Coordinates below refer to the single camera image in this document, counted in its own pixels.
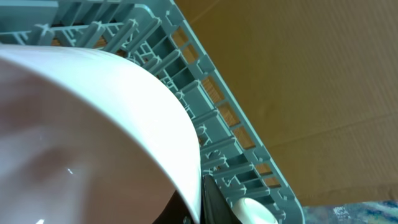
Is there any pink bowl with food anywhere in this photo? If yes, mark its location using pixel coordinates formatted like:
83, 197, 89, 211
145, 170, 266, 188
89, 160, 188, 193
1, 44, 201, 223

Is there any grey dishwasher rack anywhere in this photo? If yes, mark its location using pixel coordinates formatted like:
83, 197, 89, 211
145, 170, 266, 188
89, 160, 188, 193
1, 0, 305, 223

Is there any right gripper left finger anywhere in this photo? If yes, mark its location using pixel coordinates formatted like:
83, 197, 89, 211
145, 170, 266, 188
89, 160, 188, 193
153, 191, 193, 224

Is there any white bowl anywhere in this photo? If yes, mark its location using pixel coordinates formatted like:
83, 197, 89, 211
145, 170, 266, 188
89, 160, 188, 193
232, 197, 278, 224

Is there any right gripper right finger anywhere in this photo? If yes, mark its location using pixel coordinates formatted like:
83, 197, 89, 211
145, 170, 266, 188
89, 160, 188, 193
200, 175, 241, 224

